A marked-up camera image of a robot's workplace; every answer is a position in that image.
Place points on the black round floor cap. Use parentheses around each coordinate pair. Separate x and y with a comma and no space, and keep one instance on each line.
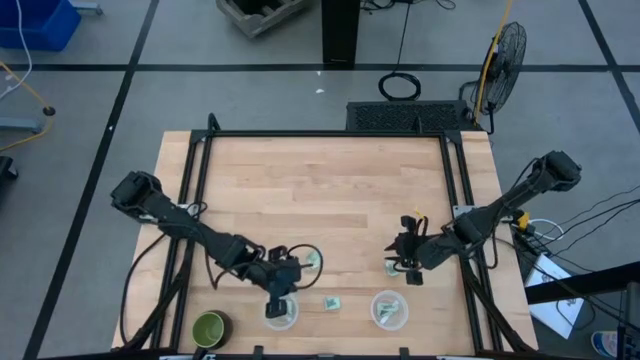
(49,111)

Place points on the white printed paper sheet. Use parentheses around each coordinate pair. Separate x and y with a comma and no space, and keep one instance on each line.
(552,300)

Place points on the clear round plastic container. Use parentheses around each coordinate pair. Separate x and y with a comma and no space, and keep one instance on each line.
(294,315)
(377,320)

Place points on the black aluminium table frame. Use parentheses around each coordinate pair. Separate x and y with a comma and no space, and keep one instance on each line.
(325,133)

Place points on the blue white shoe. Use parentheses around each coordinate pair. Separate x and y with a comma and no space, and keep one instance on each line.
(605,344)

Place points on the grey wooden crate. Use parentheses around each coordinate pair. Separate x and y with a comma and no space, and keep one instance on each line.
(255,20)

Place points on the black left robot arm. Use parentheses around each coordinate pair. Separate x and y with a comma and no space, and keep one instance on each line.
(170,215)

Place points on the black perforated computer case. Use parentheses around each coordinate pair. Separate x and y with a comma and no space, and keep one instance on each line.
(400,116)

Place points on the grey metal stand leg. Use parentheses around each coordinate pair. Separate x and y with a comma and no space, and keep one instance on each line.
(20,125)

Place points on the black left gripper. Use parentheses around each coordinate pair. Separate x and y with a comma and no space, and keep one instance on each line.
(277,275)

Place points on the green ceramic cup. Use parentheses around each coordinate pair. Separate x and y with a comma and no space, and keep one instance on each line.
(210,330)

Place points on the black frame clamp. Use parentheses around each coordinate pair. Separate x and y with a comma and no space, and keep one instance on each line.
(258,352)
(404,353)

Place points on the black floor fan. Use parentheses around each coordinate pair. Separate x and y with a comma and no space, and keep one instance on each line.
(502,65)

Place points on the silver mounting bracket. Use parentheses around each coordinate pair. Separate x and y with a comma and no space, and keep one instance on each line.
(460,210)

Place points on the blue plastic bin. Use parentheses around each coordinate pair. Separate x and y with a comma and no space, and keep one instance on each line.
(35,25)

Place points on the black object at floor edge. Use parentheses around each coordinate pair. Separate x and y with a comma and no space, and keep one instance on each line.
(6,167)

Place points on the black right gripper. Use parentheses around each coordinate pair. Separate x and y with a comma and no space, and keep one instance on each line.
(420,250)

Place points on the black table edge bar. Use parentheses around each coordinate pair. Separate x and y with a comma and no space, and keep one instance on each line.
(590,282)

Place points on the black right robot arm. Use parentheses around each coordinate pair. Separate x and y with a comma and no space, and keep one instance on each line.
(480,222)

